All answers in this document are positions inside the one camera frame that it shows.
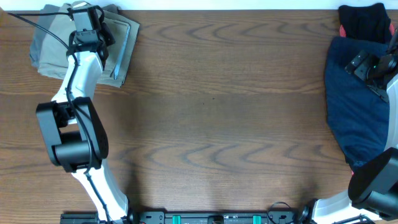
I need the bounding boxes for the beige khaki shorts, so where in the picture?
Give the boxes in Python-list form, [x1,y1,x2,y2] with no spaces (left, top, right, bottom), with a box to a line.
[37,1,139,88]

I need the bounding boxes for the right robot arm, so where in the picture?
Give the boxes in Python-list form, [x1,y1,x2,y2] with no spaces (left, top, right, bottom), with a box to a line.
[297,37,397,223]

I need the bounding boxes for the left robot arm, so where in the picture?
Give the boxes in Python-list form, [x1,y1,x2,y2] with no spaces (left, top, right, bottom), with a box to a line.
[36,22,132,223]

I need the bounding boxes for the black garment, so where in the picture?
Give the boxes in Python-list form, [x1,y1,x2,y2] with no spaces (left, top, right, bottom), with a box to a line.
[338,3,392,44]

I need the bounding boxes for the navy blue shorts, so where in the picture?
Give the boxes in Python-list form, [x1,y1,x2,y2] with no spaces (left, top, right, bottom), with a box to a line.
[325,37,389,172]

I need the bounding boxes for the folded grey shorts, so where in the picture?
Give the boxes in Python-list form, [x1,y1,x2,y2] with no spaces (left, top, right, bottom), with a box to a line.
[29,4,119,68]

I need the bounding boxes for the red garment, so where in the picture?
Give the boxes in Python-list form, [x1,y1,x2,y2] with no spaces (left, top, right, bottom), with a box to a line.
[339,23,396,37]

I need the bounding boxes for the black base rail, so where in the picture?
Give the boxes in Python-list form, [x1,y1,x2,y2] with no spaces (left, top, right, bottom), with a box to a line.
[60,211,297,224]

